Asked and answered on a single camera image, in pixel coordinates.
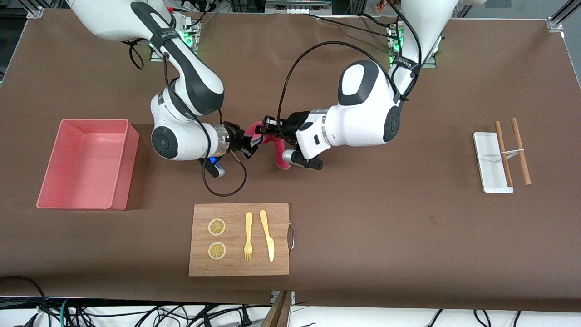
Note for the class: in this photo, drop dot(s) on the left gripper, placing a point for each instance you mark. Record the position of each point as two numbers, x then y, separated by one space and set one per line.
294 123

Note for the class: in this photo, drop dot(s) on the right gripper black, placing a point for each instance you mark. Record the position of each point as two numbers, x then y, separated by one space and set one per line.
235 138

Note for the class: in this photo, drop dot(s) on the pink cloth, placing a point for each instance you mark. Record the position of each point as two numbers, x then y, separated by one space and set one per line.
277 150

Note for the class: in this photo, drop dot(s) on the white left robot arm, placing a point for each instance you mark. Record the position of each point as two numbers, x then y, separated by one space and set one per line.
363 122

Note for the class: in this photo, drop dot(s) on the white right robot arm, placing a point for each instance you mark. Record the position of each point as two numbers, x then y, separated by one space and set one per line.
199 77

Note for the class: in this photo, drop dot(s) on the yellow plastic fork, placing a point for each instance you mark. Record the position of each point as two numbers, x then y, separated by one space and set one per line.
248 227

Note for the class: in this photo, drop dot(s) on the lemon slice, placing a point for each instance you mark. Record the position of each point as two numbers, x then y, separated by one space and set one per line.
216 227
217 251

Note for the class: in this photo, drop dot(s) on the yellow plastic knife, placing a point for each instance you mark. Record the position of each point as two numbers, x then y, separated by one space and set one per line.
268 240

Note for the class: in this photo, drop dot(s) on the wooden cutting board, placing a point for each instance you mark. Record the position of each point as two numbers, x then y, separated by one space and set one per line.
236 268

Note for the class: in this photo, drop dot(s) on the grey metal box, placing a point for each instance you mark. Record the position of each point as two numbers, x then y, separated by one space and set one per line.
297 5

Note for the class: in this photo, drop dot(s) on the colourful toy pile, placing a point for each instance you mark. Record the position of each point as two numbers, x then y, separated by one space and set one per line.
383 4

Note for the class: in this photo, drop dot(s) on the wooden plank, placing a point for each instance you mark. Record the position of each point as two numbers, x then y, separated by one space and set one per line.
278 315

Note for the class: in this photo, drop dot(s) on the pink plastic bin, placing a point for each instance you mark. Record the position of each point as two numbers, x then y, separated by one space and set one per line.
81 163

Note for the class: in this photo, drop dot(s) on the white rectangular tray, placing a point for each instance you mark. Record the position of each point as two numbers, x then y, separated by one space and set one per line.
488 163

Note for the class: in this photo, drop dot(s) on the white elastic band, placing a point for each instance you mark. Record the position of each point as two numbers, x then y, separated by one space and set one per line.
515 151

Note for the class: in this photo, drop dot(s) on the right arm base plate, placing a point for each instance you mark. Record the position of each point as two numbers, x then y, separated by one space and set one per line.
155 56

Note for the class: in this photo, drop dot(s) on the metal bracket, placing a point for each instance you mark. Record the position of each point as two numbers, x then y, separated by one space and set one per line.
292 296

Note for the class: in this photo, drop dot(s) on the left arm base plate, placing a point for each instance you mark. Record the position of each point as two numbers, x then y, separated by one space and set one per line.
431 65

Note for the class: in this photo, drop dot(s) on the aluminium frame corner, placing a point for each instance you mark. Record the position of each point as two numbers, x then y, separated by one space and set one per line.
34 10
556 22

